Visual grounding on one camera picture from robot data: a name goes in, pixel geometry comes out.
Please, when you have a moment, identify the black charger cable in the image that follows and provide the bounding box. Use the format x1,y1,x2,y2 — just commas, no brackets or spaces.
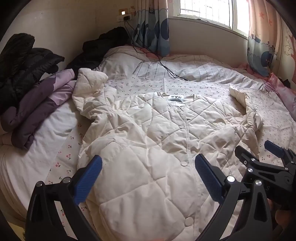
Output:
125,20,189,81

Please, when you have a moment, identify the pink ruffled pillow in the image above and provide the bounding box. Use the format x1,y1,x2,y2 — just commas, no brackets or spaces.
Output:
238,62,296,112

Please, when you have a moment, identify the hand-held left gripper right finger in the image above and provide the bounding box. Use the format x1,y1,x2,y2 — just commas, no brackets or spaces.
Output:
194,153,281,241

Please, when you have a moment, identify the cartoon print curtain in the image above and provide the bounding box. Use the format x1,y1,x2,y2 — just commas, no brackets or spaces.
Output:
246,0,287,77
133,0,170,57

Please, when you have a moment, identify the black clothing heap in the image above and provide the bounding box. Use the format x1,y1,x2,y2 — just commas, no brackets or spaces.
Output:
66,27,134,71

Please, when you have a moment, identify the cream wardrobe with tree decal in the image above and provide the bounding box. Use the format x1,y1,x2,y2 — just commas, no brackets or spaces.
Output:
276,14,296,77

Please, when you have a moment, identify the bed with cherry print cover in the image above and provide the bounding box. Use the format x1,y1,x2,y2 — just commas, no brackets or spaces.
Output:
0,45,296,241

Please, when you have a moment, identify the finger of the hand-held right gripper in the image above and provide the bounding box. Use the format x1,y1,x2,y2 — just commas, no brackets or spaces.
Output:
264,140,296,163
234,146,287,184

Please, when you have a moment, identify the black puffer jacket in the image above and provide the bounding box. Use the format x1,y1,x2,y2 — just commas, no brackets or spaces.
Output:
0,33,65,116

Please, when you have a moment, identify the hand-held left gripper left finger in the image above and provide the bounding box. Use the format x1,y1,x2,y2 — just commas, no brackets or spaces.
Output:
25,155,103,241

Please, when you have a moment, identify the person's right hand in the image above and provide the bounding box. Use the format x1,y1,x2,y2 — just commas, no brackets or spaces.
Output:
269,200,292,232

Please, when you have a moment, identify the purple jacket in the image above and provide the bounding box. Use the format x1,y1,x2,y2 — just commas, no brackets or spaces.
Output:
0,68,78,150

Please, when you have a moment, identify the cream quilted jacket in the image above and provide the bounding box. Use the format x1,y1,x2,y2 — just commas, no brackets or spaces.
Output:
72,68,264,241

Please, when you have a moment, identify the window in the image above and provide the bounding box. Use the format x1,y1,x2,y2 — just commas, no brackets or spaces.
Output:
169,0,252,36

